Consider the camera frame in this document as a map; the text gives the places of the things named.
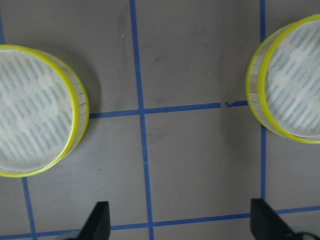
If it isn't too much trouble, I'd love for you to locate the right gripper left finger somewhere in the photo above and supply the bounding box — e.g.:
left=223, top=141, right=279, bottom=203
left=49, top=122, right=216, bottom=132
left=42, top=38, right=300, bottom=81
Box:
left=76, top=201, right=111, bottom=240

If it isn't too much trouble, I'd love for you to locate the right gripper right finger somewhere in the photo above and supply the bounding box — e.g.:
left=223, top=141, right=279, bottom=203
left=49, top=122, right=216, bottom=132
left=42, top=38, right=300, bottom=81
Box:
left=250, top=198, right=304, bottom=240

